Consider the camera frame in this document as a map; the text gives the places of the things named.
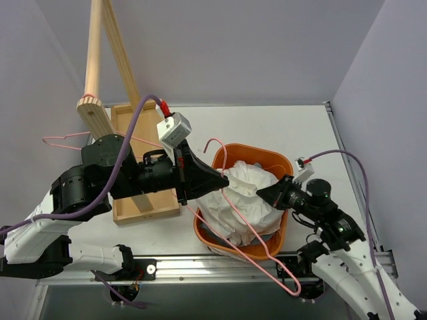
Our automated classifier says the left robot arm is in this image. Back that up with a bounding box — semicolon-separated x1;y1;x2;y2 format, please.
1;134;236;280

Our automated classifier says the orange plastic basket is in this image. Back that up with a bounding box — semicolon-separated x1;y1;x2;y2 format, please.
193;143;294;260

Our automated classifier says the pink wire hanger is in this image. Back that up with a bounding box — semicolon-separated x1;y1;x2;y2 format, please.
185;138;302;297
42;130;164;151

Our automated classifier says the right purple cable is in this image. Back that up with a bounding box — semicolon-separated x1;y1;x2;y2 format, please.
296;149;398;320

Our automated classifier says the aluminium mounting rail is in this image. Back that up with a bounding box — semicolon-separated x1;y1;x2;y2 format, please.
36;101;400;286

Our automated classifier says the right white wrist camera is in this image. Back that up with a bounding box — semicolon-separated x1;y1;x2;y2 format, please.
292;158;314;185

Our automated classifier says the wooden clothes rack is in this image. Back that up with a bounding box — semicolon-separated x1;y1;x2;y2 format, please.
75;0;181;226

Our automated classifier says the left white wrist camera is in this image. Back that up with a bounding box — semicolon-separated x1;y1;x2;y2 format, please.
157;112;192;162

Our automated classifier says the purple cable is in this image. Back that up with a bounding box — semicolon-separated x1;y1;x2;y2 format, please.
0;94;171;309
296;149;398;320

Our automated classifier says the pink wire hanger front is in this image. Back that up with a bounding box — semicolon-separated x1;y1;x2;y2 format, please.
42;130;164;151

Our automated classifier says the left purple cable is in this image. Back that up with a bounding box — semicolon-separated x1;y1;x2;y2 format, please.
0;94;171;309

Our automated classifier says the white pleated skirt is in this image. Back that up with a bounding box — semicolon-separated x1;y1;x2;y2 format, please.
195;159;290;247

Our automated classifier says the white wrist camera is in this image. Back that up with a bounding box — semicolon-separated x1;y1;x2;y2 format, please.
157;112;192;162
292;158;314;185

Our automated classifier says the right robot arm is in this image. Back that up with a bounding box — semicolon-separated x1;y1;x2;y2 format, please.
257;175;426;319

